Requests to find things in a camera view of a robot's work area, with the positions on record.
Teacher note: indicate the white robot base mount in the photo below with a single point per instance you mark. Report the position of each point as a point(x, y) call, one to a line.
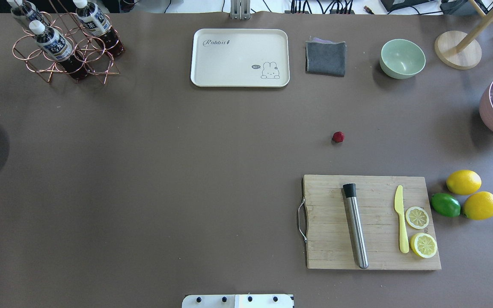
point(239, 301)

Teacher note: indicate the dark drink bottle left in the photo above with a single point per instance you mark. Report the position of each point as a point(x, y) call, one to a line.
point(99, 27)

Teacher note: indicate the green lime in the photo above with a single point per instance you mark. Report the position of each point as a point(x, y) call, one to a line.
point(445, 204)

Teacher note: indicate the whole yellow lemon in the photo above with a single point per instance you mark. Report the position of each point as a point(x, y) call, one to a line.
point(463, 182)
point(479, 206)

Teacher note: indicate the whole yellow lemon upper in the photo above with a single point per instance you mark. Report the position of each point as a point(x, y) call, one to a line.
point(479, 206)

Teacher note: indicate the wooden cutting board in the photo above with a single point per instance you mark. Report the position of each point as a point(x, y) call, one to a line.
point(329, 236)

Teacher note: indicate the copper wire bottle rack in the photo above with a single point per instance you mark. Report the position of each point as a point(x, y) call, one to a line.
point(79, 44)

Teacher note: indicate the wooden cup stand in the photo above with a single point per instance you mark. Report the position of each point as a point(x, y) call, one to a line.
point(460, 50)

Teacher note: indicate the yellow plastic knife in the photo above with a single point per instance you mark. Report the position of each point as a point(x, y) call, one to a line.
point(399, 209)

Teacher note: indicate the steel muddler black tip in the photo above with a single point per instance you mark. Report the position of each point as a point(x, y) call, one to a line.
point(357, 235)

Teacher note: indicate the whole yellow lemon lower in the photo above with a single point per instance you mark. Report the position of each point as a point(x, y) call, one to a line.
point(463, 182)

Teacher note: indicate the dark drink bottle right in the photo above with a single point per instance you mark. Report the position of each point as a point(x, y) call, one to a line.
point(24, 12)

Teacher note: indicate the lemon half slice upper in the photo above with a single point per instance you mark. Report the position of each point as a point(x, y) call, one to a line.
point(423, 245)

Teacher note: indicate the lemon half slice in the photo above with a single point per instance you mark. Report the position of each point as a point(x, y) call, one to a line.
point(423, 245)
point(417, 218)

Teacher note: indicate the grey folded cloth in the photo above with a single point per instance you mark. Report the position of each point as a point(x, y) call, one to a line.
point(326, 57)

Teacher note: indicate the lemon half slice lower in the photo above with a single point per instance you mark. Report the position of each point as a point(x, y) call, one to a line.
point(417, 218)

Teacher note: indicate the cream rabbit tray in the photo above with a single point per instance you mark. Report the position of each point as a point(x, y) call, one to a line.
point(240, 58)

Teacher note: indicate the dark drink bottle top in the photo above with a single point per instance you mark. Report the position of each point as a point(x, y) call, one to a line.
point(56, 46)

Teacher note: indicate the light green bowl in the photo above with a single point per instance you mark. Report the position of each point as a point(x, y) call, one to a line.
point(401, 59)

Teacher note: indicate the dark drink bottle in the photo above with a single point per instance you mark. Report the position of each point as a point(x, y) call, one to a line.
point(56, 46)
point(24, 12)
point(99, 27)

